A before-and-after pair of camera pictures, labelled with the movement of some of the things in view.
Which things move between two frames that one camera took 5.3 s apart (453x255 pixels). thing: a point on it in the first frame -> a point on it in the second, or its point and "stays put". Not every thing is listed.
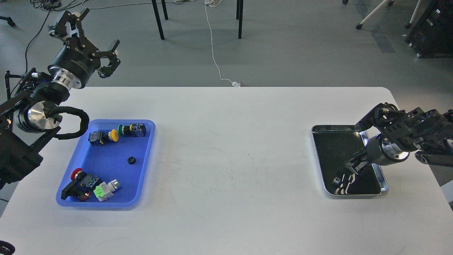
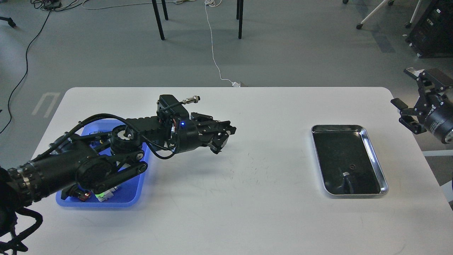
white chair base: [389, 3] stays put
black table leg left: [158, 19] stays put
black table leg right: [239, 15] stays put
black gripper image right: [381, 152] -> [440, 121]
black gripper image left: [73, 63] -> [190, 135]
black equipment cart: [431, 35] stays put
